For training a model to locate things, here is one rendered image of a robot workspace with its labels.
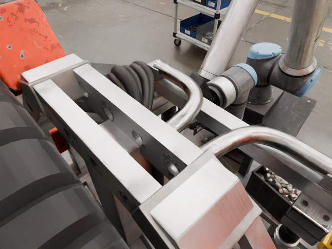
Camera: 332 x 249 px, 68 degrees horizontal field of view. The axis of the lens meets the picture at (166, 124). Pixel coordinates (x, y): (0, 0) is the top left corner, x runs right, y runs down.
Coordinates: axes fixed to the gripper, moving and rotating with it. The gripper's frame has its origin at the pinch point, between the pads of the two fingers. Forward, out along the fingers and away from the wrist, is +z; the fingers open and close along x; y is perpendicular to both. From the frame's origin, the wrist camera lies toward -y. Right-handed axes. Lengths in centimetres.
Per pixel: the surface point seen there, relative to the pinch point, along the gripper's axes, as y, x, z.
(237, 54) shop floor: 83, 82, -176
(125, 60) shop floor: 83, 149, -88
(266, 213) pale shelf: 38, -27, -22
